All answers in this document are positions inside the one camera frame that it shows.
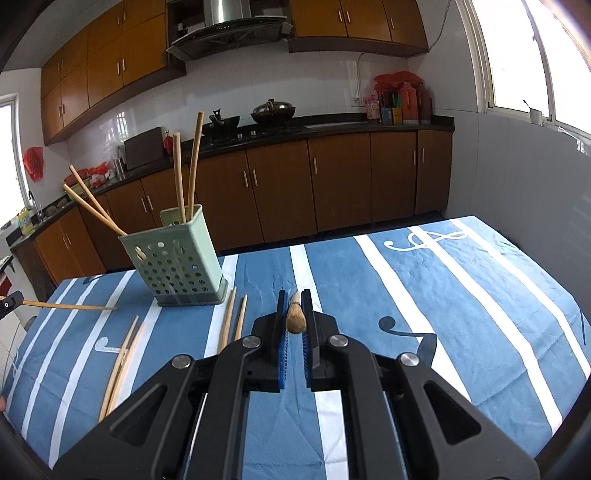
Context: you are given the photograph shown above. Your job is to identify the yellow detergent bottle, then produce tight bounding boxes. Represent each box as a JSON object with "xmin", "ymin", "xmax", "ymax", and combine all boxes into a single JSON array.
[{"xmin": 17, "ymin": 208, "xmax": 35, "ymax": 236}]

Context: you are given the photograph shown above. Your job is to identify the blue white striped tablecloth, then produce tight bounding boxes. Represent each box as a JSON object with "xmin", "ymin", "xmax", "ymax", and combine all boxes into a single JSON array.
[{"xmin": 3, "ymin": 217, "xmax": 590, "ymax": 465}]

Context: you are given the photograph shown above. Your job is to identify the red basin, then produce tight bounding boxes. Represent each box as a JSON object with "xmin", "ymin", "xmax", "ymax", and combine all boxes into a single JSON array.
[{"xmin": 64, "ymin": 169, "xmax": 91, "ymax": 187}]

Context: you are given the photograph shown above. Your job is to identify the green perforated utensil holder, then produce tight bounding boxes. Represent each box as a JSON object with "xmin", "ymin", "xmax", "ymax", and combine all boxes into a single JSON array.
[{"xmin": 119, "ymin": 204, "xmax": 228, "ymax": 307}]

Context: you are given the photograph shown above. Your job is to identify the dark cutting board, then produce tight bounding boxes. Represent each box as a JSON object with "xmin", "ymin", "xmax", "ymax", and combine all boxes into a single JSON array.
[{"xmin": 123, "ymin": 127, "xmax": 165, "ymax": 170}]

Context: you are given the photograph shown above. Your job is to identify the lower wooden cabinets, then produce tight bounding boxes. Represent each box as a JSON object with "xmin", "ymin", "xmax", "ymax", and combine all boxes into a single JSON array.
[{"xmin": 11, "ymin": 127, "xmax": 453, "ymax": 300}]

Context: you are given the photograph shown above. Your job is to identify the wooden cabinets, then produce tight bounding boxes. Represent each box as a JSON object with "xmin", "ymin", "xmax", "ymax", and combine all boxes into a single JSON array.
[
  {"xmin": 11, "ymin": 127, "xmax": 453, "ymax": 300},
  {"xmin": 40, "ymin": 4, "xmax": 408, "ymax": 151}
]

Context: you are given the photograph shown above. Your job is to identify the black gas stove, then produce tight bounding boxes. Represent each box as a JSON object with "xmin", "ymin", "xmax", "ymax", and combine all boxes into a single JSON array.
[{"xmin": 201, "ymin": 123, "xmax": 305, "ymax": 147}]

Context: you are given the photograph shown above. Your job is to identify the upper wooden cabinets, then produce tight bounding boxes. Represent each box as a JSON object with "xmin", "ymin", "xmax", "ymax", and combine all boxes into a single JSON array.
[{"xmin": 40, "ymin": 4, "xmax": 408, "ymax": 151}]

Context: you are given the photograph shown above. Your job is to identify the lidded black wok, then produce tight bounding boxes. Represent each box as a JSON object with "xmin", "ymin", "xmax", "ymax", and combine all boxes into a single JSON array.
[{"xmin": 250, "ymin": 99, "xmax": 296, "ymax": 126}]

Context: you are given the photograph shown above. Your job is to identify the red oil bottle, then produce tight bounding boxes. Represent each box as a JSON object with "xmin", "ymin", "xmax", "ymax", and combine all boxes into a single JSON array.
[{"xmin": 400, "ymin": 82, "xmax": 420, "ymax": 125}]

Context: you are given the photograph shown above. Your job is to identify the white cup on windowsill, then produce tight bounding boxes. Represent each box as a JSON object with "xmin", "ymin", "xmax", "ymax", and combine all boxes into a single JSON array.
[{"xmin": 524, "ymin": 100, "xmax": 543, "ymax": 126}]

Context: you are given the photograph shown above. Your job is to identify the red bag on counter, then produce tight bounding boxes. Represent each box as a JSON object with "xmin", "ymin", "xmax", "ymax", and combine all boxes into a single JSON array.
[{"xmin": 374, "ymin": 71, "xmax": 425, "ymax": 93}]

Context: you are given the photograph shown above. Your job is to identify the steel range hood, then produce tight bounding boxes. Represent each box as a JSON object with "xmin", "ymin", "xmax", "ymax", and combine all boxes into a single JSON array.
[{"xmin": 167, "ymin": 0, "xmax": 293, "ymax": 62}]

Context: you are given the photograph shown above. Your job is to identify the red plastic bag on wall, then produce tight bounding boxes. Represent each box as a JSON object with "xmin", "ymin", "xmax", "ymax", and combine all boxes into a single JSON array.
[{"xmin": 23, "ymin": 147, "xmax": 44, "ymax": 182}]

